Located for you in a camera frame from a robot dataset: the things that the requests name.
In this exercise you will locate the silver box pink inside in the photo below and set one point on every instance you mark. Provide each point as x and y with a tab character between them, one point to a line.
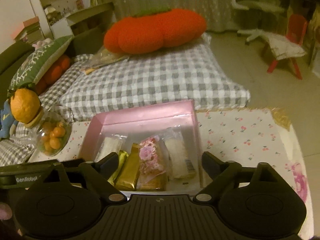
140	112

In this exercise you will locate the grey office chair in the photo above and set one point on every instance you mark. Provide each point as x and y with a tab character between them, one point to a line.
251	33

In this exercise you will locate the pink floral snack packet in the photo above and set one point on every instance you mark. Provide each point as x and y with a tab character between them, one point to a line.
150	155

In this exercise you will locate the grey checkered blanket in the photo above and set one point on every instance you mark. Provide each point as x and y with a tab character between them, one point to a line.
12	150

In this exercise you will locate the stack of boxes and books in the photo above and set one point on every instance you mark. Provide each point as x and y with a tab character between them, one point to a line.
27	30

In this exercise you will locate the small orange cushion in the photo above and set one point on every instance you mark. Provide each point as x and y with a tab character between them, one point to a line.
57	67

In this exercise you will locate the blue monkey plush toy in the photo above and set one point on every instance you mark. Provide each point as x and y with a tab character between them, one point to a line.
6	120

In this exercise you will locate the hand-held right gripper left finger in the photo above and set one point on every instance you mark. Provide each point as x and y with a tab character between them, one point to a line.
110	161

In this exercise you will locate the green snowflake cushion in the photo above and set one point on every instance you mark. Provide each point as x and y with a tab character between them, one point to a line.
37	60

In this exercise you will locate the cluster of small oranges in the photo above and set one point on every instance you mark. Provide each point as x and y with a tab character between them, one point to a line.
56	132

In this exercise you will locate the glass jar orange-shaped lid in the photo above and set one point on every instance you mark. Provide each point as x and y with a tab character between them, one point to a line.
25	105

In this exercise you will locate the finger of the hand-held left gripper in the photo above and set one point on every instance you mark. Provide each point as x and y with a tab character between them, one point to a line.
25	168

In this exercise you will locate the pink plush toy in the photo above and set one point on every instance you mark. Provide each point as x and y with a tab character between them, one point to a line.
41	43

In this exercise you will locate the gold brown snack packet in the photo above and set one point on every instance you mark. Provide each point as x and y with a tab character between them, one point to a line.
128	170

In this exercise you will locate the clear plastic bag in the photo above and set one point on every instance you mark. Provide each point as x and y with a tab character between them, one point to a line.
105	60

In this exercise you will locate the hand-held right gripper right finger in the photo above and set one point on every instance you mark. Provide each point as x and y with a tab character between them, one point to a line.
210	161

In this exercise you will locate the large orange pumpkin cushion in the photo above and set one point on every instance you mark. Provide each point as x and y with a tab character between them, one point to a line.
155	30

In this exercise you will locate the red child chair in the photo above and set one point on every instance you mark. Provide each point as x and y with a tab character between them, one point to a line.
297	25

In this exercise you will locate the dark green sofa cushion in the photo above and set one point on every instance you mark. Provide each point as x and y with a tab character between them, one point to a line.
10	55

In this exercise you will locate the pink flower print mattress pad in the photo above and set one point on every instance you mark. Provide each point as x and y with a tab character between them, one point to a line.
297	180

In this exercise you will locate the white bookshelf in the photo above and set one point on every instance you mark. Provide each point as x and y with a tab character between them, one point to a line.
75	12

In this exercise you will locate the yellow snack packet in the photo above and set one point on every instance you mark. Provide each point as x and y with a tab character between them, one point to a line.
120	160

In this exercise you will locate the grey checkered pillow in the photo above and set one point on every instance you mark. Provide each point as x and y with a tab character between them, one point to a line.
155	80

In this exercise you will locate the white crumpled cloth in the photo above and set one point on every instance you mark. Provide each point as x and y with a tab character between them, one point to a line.
282	45

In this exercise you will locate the person's left hand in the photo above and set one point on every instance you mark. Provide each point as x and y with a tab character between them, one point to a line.
4	211

